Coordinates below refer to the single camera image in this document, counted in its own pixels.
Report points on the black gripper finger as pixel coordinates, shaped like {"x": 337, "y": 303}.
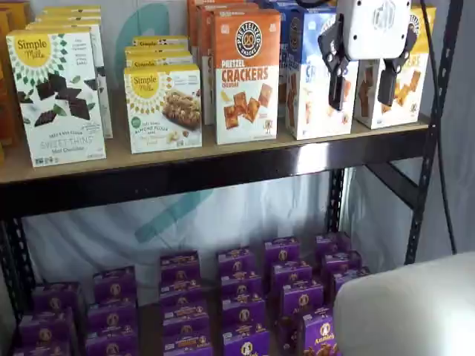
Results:
{"x": 386, "y": 85}
{"x": 337, "y": 85}

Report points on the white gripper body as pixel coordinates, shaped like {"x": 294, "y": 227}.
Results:
{"x": 371, "y": 29}

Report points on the blue white pretzel crackers box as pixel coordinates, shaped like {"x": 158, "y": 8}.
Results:
{"x": 311, "y": 92}
{"x": 282, "y": 55}

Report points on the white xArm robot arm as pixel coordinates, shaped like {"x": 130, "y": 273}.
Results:
{"x": 408, "y": 308}

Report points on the yellow pretzel crackers box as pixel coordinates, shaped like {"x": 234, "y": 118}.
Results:
{"x": 404, "y": 89}

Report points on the orange pretzel crackers box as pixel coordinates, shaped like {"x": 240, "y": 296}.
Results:
{"x": 206, "y": 55}
{"x": 246, "y": 78}
{"x": 192, "y": 22}

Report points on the purple Annie's snack box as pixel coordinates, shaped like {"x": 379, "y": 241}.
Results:
{"x": 321, "y": 333}
{"x": 188, "y": 348}
{"x": 341, "y": 263}
{"x": 242, "y": 285}
{"x": 185, "y": 313}
{"x": 41, "y": 350}
{"x": 55, "y": 296}
{"x": 181, "y": 293}
{"x": 180, "y": 265}
{"x": 46, "y": 328}
{"x": 115, "y": 283}
{"x": 112, "y": 343}
{"x": 302, "y": 296}
{"x": 282, "y": 250}
{"x": 291, "y": 274}
{"x": 349, "y": 278}
{"x": 332, "y": 244}
{"x": 243, "y": 311}
{"x": 112, "y": 315}
{"x": 236, "y": 261}
{"x": 246, "y": 343}
{"x": 186, "y": 330}

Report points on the Simple Mills almond bars box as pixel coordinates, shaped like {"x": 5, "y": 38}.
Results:
{"x": 159, "y": 60}
{"x": 163, "y": 111}
{"x": 156, "y": 49}
{"x": 159, "y": 39}

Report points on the wooden shelf board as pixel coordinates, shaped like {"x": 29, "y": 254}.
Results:
{"x": 148, "y": 159}

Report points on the plain orange box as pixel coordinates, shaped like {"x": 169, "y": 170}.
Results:
{"x": 16, "y": 11}
{"x": 7, "y": 92}

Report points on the white backdrop with teal logo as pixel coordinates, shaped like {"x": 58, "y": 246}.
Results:
{"x": 111, "y": 230}

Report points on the purple Annie's snack boxes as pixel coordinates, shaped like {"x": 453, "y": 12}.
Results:
{"x": 148, "y": 326}

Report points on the black metal shelving frame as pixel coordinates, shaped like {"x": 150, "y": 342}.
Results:
{"x": 222, "y": 174}

